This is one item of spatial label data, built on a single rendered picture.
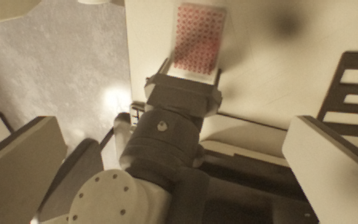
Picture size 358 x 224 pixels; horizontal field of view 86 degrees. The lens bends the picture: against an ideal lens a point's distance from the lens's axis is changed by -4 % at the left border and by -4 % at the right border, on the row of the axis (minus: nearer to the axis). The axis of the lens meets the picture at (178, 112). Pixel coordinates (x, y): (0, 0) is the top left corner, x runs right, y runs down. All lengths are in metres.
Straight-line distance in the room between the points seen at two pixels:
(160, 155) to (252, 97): 0.24
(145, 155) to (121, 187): 0.05
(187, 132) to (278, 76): 0.20
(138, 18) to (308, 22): 0.26
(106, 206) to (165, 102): 0.15
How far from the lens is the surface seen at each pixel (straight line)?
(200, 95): 0.29
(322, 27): 0.36
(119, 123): 1.00
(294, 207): 0.48
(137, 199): 0.18
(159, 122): 0.24
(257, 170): 0.41
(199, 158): 0.35
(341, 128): 0.46
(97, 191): 0.20
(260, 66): 0.37
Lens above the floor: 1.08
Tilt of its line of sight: 48 degrees down
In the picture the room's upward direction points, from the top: 157 degrees counter-clockwise
